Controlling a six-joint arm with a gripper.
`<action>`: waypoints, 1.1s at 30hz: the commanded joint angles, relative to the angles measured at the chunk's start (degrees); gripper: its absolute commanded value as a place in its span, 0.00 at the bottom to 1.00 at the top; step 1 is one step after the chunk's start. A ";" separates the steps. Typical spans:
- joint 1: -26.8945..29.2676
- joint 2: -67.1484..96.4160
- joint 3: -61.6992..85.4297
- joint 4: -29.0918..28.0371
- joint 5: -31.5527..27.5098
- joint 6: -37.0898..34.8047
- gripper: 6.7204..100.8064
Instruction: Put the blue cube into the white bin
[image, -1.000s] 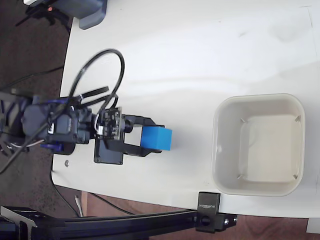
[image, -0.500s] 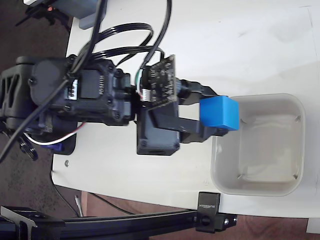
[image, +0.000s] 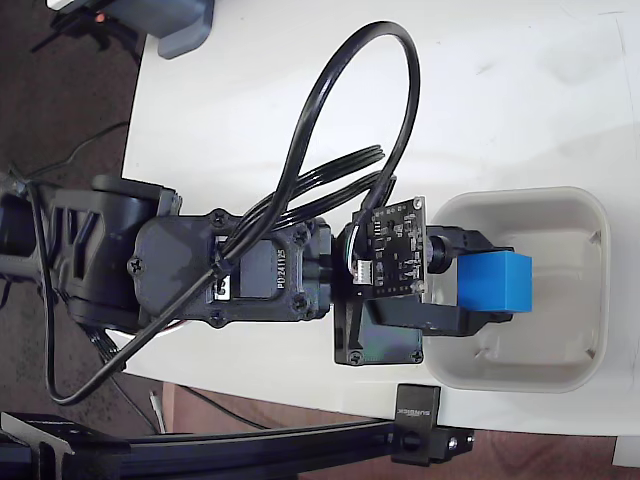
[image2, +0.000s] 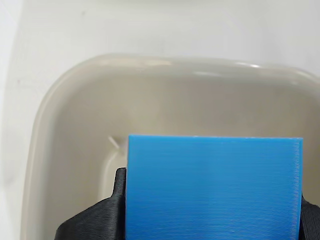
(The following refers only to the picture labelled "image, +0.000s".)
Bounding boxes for black table clamp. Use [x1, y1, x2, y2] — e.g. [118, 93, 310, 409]
[391, 383, 475, 465]

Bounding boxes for white cable end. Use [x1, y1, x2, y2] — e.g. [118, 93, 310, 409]
[148, 390, 167, 435]

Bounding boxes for black camera circuit board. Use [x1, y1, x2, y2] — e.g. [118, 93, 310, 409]
[349, 194, 432, 304]

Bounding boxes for thin dark floor cable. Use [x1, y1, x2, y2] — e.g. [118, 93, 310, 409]
[23, 121, 130, 181]

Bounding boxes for black stand with red light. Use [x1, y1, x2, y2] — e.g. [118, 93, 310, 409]
[30, 0, 144, 64]

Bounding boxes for thin black servo wire bundle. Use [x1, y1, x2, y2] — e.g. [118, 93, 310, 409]
[238, 143, 397, 237]

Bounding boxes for black aluminium frame rail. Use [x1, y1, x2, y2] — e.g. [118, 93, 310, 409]
[0, 410, 401, 480]

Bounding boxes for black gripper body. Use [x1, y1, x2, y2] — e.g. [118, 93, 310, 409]
[330, 218, 427, 367]

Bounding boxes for white plastic tray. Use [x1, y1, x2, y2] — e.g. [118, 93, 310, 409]
[423, 185, 612, 395]

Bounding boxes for blue cube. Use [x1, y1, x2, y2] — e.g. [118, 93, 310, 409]
[457, 249, 534, 315]

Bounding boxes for gray plastic housing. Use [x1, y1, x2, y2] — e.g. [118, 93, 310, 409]
[107, 0, 217, 60]

